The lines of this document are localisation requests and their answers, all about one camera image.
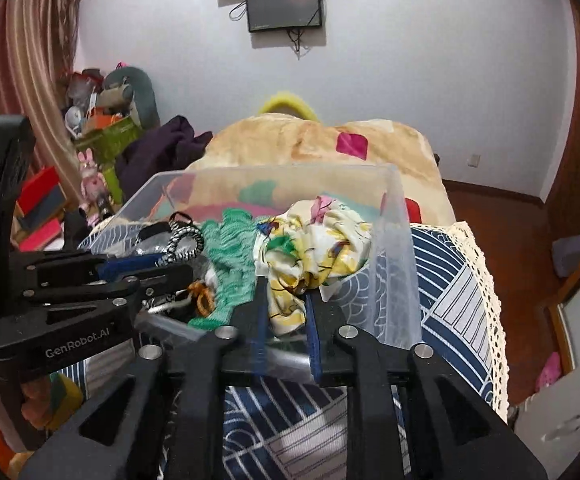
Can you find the beige blanket with pink squares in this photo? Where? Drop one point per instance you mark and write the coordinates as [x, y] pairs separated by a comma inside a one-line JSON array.
[[295, 140]]

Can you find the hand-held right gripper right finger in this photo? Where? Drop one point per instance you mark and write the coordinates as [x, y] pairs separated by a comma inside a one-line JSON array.
[[315, 340]]

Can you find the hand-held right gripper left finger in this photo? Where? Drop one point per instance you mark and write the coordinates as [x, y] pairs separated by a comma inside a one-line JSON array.
[[259, 332]]

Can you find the green cardboard box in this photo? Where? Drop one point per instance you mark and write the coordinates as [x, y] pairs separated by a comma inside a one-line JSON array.
[[114, 140]]

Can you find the clear plastic storage box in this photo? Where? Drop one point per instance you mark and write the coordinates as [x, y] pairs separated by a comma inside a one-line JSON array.
[[395, 285]]

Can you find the white cabinet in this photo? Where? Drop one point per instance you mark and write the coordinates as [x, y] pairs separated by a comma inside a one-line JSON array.
[[570, 385]]

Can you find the dark purple cloth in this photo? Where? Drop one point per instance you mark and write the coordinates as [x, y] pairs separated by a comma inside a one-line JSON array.
[[159, 150]]

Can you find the red cloth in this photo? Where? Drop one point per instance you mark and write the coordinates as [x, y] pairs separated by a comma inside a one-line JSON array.
[[414, 210]]

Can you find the green yellow block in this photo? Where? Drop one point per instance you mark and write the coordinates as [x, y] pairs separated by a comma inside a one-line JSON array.
[[64, 400]]

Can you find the grey green plush pillow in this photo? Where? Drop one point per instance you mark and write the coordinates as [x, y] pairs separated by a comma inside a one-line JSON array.
[[142, 95]]

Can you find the navy white patterned bedcover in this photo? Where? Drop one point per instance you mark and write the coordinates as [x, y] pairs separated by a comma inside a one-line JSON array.
[[440, 280]]

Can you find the silver metal clip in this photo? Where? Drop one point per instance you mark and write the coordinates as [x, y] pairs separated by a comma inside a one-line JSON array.
[[167, 306]]

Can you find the striped brown curtain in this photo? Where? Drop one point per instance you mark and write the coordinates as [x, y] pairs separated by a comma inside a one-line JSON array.
[[19, 60]]

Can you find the red box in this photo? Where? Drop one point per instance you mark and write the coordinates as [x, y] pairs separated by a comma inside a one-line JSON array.
[[39, 237], [42, 190]]

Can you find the pink bunny toy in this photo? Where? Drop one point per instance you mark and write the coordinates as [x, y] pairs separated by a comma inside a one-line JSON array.
[[88, 175]]

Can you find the white wall socket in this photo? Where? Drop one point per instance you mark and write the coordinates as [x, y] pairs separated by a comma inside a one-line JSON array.
[[474, 161]]

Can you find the yellow white floral cloth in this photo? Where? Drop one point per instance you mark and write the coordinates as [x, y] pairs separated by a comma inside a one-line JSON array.
[[320, 240]]

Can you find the grey cushion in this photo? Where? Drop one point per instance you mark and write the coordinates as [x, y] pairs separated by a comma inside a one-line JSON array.
[[575, 255]]

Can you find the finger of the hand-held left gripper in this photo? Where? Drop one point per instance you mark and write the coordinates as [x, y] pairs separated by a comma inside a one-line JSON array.
[[129, 263], [169, 280]]

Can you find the pink slipper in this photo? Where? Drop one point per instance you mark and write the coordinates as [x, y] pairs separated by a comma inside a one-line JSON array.
[[549, 372]]

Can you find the small black wall monitor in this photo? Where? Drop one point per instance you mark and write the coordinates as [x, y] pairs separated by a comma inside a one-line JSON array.
[[285, 7]]

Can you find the green knit cloth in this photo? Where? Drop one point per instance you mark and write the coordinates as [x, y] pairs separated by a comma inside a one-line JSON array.
[[229, 260]]

